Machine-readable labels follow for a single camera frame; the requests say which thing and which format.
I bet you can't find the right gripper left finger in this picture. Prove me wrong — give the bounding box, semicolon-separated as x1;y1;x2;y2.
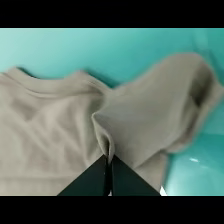
57;154;109;197

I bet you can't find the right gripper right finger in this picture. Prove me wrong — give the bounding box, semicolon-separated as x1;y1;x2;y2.
110;155;161;197

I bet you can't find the brown T-shirt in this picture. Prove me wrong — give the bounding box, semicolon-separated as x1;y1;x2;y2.
0;52;224;197

